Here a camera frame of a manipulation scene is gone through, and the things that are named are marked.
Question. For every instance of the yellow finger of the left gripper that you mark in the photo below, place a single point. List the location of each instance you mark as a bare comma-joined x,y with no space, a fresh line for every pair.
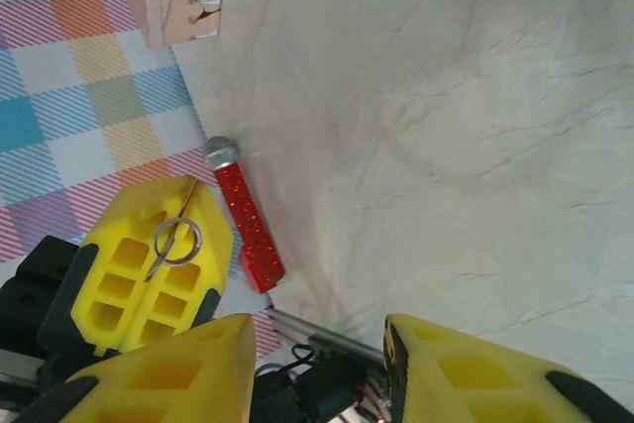
106,244
208,225

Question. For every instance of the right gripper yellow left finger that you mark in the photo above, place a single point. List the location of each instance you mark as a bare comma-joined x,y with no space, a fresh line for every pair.
173,378

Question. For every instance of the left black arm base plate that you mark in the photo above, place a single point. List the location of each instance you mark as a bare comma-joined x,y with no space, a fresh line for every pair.
317,393

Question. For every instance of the red toy microphone silver head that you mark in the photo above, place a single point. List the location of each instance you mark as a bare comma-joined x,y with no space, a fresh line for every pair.
247,225

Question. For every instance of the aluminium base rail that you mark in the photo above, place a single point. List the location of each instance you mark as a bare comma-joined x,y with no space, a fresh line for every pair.
297,326

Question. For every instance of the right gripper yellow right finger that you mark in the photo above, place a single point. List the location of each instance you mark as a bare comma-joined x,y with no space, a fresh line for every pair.
470,383

